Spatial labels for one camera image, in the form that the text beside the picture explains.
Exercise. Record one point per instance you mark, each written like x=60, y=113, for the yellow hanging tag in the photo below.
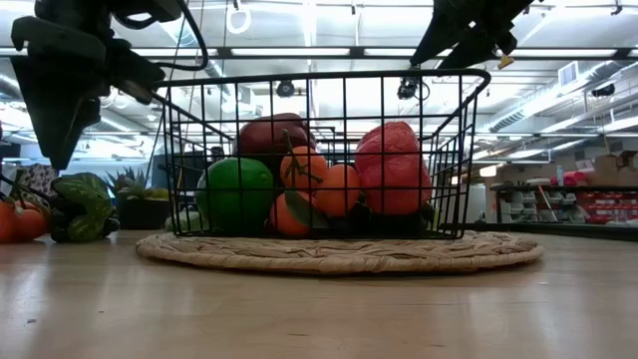
x=505, y=62

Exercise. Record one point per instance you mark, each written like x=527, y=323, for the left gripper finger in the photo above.
x=134, y=75
x=55, y=109

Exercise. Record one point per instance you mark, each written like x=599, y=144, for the dark grapes with green leaves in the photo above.
x=82, y=204

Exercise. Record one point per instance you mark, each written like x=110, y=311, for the black grape bunch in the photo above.
x=384, y=223

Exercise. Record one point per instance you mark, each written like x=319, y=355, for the potted succulent plant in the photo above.
x=139, y=212

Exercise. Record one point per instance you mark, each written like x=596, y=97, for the bright red crinkled fruit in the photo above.
x=394, y=169

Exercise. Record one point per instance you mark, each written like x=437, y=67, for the shelving with storage bins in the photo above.
x=573, y=204

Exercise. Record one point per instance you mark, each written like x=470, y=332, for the round woven placemat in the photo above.
x=339, y=254

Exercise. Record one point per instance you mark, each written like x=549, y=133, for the floral patterned chair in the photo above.
x=40, y=177

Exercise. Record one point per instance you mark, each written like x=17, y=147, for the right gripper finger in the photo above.
x=471, y=50
x=441, y=37

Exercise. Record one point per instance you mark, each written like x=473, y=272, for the black ceiling fixture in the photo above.
x=603, y=90

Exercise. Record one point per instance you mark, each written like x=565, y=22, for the black ceiling camera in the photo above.
x=408, y=89
x=285, y=89

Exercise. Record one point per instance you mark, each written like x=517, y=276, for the dark red apple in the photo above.
x=271, y=134

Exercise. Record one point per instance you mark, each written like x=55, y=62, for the cardboard boxes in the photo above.
x=613, y=167

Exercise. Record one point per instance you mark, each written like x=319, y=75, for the green lime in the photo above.
x=234, y=194

